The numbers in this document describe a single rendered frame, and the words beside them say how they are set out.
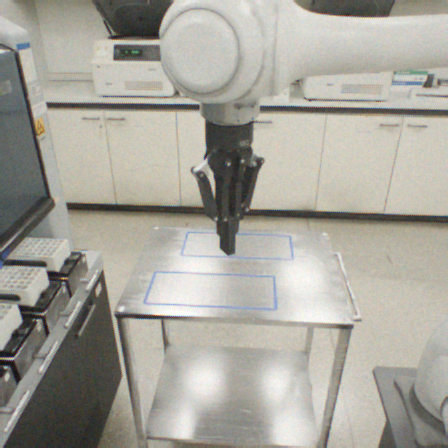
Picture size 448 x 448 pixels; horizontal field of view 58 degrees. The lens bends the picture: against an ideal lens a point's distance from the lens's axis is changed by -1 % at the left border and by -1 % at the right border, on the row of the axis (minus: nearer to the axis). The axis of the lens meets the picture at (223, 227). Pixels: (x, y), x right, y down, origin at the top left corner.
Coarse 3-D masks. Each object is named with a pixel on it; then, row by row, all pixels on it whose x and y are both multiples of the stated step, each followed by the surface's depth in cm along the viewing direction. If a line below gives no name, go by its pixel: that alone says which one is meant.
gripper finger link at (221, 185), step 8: (224, 160) 63; (224, 168) 63; (224, 176) 64; (216, 184) 67; (224, 184) 65; (216, 192) 67; (224, 192) 66; (216, 200) 68; (224, 200) 67; (216, 208) 69; (224, 208) 67; (224, 216) 68
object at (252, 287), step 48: (192, 240) 134; (240, 240) 134; (288, 240) 134; (144, 288) 112; (192, 288) 112; (240, 288) 112; (288, 288) 112; (336, 288) 112; (192, 384) 149; (240, 384) 149; (288, 384) 149; (336, 384) 111; (144, 432) 129; (192, 432) 133; (240, 432) 133; (288, 432) 133
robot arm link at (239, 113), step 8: (200, 104) 60; (208, 104) 58; (216, 104) 57; (224, 104) 56; (232, 104) 56; (240, 104) 57; (248, 104) 57; (256, 104) 58; (200, 112) 60; (208, 112) 58; (216, 112) 57; (224, 112) 57; (232, 112) 57; (240, 112) 57; (248, 112) 58; (256, 112) 59; (208, 120) 59; (216, 120) 58; (224, 120) 58; (232, 120) 58; (240, 120) 58; (248, 120) 59
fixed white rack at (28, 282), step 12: (0, 276) 110; (12, 276) 109; (24, 276) 109; (36, 276) 109; (0, 288) 104; (12, 288) 105; (24, 288) 106; (36, 288) 107; (0, 300) 106; (12, 300) 109; (24, 300) 105; (36, 300) 107
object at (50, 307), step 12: (48, 288) 112; (60, 288) 114; (48, 300) 108; (60, 300) 113; (24, 312) 105; (36, 312) 105; (48, 312) 107; (60, 312) 113; (72, 312) 113; (48, 324) 107
